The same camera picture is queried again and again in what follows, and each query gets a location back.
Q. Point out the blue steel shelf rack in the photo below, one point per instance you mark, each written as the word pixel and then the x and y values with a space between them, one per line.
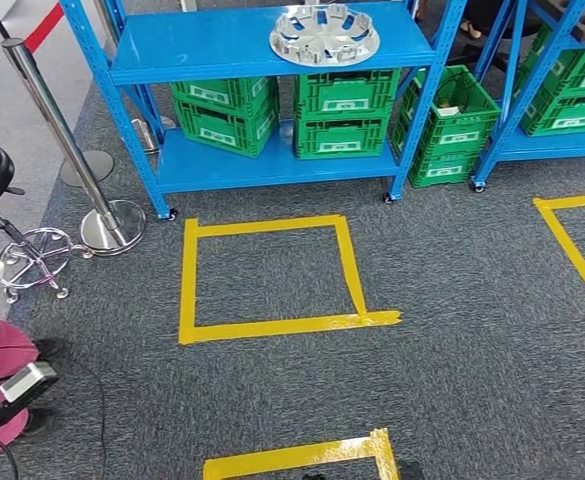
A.
pixel 547 146
pixel 197 46

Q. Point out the black foam tray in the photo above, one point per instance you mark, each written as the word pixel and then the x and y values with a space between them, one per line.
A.
pixel 572 30

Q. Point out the black robot right foot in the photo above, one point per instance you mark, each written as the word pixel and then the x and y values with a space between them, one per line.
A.
pixel 410 472

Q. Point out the silver wheel cover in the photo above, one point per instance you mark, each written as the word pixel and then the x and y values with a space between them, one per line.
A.
pixel 322 40

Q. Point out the chrome stanchion post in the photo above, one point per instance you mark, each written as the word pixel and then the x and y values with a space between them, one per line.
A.
pixel 112 228
pixel 147 139

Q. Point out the red barrier belt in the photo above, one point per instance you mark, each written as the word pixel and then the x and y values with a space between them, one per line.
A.
pixel 44 28

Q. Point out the small white box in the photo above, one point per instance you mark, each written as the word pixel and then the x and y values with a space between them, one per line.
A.
pixel 447 110

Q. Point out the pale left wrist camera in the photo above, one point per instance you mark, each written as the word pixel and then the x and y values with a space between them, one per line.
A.
pixel 27 381

